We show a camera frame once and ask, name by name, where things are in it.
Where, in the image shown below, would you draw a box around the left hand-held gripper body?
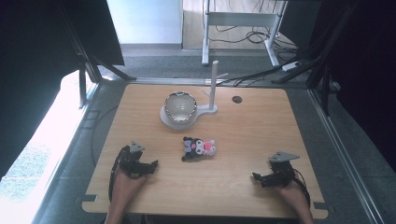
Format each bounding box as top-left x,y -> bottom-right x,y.
118,140 -> 148,180

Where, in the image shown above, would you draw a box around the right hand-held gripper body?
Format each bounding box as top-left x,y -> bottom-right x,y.
268,151 -> 301,189

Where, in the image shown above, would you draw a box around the person's left hand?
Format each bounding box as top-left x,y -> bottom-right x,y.
113,169 -> 148,202

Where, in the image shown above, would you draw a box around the person's right hand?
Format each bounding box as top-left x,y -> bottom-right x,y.
275,179 -> 308,209

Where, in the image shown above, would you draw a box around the black and pink plush toy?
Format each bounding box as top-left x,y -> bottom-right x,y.
181,136 -> 218,162

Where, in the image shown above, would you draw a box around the white stand with pole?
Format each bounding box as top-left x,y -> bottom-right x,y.
159,60 -> 219,131

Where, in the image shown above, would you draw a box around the white power strip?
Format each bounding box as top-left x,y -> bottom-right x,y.
281,61 -> 303,72

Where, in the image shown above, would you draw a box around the black tripod stand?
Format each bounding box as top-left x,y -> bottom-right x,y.
271,0 -> 359,117
60,6 -> 138,110

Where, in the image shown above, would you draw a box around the black curtain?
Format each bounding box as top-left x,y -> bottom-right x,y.
0,0 -> 125,181
278,0 -> 396,174

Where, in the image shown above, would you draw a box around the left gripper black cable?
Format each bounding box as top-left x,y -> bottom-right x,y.
107,145 -> 129,203

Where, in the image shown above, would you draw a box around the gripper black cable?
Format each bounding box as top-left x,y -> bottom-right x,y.
291,167 -> 312,209
107,145 -> 129,203

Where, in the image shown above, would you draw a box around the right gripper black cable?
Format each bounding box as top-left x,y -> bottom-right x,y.
291,167 -> 312,209

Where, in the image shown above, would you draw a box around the thin black floor cable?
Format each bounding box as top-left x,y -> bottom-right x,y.
90,105 -> 120,167

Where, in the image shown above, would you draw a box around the aluminium floor rail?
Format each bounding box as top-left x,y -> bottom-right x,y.
306,88 -> 386,224

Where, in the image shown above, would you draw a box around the black cables on floor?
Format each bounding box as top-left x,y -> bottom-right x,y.
207,0 -> 300,88

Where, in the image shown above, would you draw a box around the white metal desk frame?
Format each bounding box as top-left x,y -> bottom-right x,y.
201,0 -> 288,68

